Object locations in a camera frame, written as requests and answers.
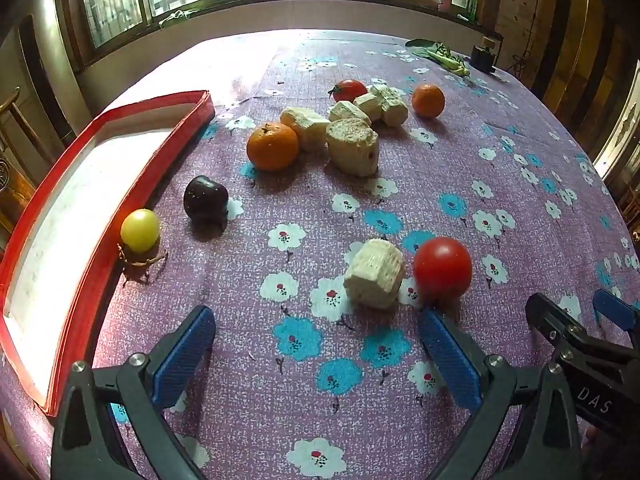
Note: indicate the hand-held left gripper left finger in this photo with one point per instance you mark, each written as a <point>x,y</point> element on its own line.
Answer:
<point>182,355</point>

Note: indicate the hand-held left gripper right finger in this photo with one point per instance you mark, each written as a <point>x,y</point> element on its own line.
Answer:
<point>450,360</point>

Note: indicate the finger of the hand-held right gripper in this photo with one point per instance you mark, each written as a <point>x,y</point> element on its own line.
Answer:
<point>612,307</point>
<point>550,317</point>

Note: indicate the large red tomato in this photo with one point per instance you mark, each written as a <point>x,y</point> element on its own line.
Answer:
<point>442,267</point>

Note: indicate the red tray box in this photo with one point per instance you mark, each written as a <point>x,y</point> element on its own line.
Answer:
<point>60,220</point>

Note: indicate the small orange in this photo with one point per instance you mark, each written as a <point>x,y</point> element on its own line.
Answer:
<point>428,100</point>

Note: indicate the white peeled sugarcane piece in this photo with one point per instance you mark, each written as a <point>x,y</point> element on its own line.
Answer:
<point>350,111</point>
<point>375,272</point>
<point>394,106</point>
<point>369,102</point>
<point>305,127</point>

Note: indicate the brown dry stem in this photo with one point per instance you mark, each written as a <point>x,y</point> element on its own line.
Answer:
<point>142,261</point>

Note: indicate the yellow round fruit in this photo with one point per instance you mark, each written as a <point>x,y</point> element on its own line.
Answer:
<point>140,230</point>

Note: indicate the dark purple plum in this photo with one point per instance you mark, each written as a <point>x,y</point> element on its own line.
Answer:
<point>205,197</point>

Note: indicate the purple floral tablecloth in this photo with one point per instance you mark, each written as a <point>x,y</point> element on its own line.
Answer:
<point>450,185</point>

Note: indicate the large orange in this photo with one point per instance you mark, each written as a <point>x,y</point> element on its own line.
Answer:
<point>272,146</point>

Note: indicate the large white sugarcane piece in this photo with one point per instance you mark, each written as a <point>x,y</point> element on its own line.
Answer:
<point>352,146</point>

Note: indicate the black small device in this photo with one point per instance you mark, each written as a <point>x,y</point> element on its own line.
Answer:
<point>482,57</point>

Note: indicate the green bok choy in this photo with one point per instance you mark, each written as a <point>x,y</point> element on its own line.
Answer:
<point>440,52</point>

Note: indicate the small red tomato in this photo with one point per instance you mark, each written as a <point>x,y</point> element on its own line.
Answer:
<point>350,90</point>

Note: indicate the wooden chair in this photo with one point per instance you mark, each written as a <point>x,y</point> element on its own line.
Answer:
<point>15,110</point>

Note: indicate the green bottle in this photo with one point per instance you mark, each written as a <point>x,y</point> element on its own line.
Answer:
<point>472,5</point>

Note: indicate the white standing air conditioner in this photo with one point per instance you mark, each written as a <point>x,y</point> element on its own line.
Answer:
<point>50,50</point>

